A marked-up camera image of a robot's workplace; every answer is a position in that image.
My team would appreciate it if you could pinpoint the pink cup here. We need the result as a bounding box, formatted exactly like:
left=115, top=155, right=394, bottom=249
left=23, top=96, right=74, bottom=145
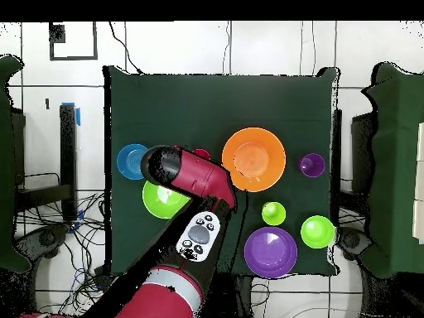
left=191, top=147, right=212, bottom=161

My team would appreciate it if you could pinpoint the large orange bowl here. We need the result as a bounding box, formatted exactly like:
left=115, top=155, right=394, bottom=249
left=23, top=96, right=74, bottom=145
left=221, top=127, right=287, bottom=193

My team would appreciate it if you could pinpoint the large green bowl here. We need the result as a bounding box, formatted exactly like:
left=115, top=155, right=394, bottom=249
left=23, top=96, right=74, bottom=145
left=142, top=180, right=191, bottom=219

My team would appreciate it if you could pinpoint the dark green tablecloth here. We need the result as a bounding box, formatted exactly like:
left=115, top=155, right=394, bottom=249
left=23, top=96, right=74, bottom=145
left=103, top=65, right=340, bottom=278

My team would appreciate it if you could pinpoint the green cup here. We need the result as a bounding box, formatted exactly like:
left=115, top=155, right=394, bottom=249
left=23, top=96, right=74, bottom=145
left=261, top=200, right=287, bottom=227

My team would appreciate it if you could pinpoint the shallow blue bowl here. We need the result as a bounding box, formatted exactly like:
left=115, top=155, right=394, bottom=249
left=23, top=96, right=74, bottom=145
left=116, top=142, right=149, bottom=181

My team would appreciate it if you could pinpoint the purple bowl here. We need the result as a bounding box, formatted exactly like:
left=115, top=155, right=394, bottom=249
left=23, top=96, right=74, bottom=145
left=243, top=226, right=298, bottom=279

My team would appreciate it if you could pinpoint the purple cup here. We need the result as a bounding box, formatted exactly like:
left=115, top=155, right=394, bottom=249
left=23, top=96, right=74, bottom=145
left=296, top=152, right=326, bottom=179

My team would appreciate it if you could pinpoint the small ribbed green bowl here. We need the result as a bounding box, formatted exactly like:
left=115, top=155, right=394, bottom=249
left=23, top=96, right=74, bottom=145
left=300, top=214, right=336, bottom=249

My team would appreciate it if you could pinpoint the black stand beam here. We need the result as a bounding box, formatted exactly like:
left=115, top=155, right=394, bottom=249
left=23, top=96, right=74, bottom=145
left=331, top=108, right=343, bottom=226

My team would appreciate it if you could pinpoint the black chair base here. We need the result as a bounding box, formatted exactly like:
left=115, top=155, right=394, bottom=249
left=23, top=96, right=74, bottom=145
left=335, top=226, right=373, bottom=263
left=14, top=223, right=70, bottom=263

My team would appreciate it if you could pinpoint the green cloth side table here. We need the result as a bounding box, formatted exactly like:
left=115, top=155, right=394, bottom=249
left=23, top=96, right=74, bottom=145
left=362, top=61, right=424, bottom=279
left=0, top=54, right=32, bottom=274

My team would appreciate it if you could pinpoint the white box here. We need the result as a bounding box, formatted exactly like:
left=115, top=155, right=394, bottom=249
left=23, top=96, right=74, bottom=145
left=412, top=121, right=424, bottom=245

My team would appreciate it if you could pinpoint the tangle of cables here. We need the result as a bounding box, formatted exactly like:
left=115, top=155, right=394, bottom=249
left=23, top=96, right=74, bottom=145
left=19, top=191, right=110, bottom=316

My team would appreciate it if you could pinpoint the black cable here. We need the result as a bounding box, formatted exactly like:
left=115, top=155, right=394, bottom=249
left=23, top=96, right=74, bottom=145
left=108, top=21, right=144, bottom=75

